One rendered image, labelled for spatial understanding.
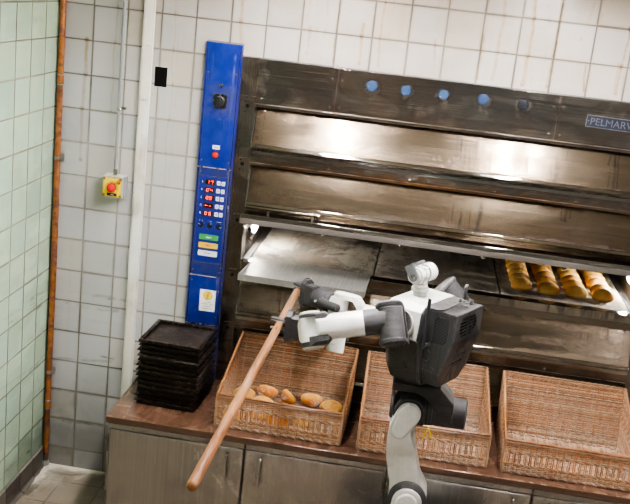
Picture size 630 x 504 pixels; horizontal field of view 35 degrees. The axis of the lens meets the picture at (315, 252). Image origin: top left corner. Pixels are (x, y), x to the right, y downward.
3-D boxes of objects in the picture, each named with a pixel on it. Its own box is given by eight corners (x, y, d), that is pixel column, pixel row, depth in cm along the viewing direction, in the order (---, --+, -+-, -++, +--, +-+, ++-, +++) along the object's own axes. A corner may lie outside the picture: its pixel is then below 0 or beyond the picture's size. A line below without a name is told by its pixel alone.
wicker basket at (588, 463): (492, 423, 456) (501, 368, 449) (616, 442, 451) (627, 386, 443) (497, 472, 409) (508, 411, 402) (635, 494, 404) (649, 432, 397)
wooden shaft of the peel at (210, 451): (196, 494, 250) (197, 483, 249) (184, 492, 250) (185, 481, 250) (300, 295, 414) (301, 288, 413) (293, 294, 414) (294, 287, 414)
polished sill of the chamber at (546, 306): (242, 265, 460) (242, 257, 459) (635, 321, 444) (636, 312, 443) (239, 269, 454) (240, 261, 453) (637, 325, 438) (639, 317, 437)
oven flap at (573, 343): (236, 314, 460) (242, 272, 461) (627, 371, 443) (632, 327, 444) (234, 314, 456) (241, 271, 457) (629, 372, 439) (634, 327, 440)
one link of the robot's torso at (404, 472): (426, 499, 385) (430, 387, 373) (425, 522, 368) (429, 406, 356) (387, 496, 387) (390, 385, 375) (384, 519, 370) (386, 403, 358)
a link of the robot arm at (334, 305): (334, 289, 408) (355, 297, 401) (329, 314, 410) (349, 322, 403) (316, 289, 400) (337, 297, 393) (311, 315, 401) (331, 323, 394)
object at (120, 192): (105, 193, 453) (107, 172, 451) (127, 196, 452) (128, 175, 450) (100, 196, 446) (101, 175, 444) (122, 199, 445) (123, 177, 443)
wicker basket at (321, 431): (236, 383, 468) (241, 329, 461) (353, 402, 462) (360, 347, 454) (210, 426, 422) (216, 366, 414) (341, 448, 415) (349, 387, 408)
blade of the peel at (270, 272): (363, 298, 420) (364, 292, 419) (237, 279, 426) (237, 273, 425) (370, 275, 454) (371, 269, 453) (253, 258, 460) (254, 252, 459)
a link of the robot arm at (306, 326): (317, 350, 359) (291, 348, 342) (314, 322, 361) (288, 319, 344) (343, 346, 354) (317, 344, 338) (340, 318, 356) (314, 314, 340)
